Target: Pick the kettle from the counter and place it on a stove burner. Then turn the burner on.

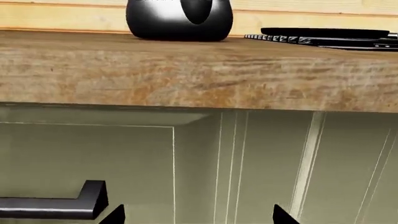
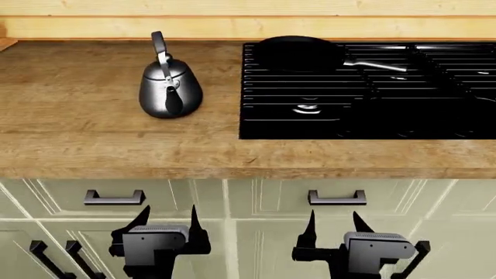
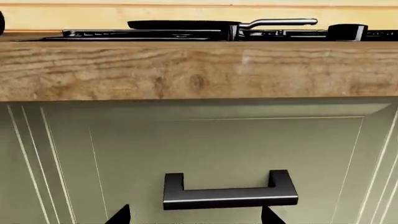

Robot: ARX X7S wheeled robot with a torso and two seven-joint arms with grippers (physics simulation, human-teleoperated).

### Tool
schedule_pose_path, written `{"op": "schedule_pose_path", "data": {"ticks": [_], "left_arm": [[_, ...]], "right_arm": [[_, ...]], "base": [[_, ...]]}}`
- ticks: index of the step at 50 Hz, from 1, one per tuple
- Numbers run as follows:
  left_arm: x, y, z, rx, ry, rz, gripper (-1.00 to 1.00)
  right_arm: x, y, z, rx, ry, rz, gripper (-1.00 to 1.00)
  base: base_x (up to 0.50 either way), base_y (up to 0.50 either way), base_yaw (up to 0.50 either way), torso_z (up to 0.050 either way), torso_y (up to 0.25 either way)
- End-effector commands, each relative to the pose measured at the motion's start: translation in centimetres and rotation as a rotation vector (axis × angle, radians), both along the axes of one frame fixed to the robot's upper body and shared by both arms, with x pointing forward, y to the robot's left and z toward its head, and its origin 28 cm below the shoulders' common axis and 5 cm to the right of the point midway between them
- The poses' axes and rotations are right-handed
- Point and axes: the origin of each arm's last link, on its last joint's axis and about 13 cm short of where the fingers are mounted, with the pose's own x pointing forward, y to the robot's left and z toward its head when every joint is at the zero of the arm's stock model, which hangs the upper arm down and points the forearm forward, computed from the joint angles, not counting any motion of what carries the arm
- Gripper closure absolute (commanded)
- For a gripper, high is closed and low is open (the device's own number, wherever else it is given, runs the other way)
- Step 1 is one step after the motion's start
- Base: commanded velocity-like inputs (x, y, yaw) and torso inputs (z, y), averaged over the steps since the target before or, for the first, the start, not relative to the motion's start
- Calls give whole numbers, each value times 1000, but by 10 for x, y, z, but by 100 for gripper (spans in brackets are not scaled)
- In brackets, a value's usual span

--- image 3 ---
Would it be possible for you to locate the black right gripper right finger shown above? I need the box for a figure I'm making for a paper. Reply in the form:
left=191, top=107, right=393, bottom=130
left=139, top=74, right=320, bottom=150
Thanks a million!
left=261, top=205, right=287, bottom=224

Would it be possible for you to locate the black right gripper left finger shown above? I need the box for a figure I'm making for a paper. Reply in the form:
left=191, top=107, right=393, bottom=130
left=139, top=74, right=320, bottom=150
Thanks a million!
left=104, top=203, right=131, bottom=224

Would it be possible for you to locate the black stove cooktop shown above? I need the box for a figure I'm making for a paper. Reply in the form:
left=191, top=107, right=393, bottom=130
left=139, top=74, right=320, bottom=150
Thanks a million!
left=11, top=28, right=398, bottom=43

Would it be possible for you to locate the black stove knob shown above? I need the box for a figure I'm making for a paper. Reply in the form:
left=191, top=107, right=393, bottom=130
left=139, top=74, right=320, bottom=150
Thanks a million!
left=327, top=24, right=369, bottom=42

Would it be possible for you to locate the green cabinet drawer front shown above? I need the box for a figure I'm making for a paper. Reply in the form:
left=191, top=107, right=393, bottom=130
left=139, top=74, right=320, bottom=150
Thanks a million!
left=0, top=97, right=398, bottom=224

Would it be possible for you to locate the wooden countertop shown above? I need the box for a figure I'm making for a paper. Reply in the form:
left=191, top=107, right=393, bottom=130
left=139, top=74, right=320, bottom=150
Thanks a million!
left=0, top=32, right=398, bottom=103

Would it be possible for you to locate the black drawer handle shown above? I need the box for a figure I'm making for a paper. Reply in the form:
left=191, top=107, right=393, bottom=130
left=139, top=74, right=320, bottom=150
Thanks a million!
left=162, top=170, right=299, bottom=211

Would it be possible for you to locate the black frying pan steel handle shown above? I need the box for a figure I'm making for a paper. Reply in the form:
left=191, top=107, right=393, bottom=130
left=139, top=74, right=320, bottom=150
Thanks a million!
left=127, top=18, right=318, bottom=30

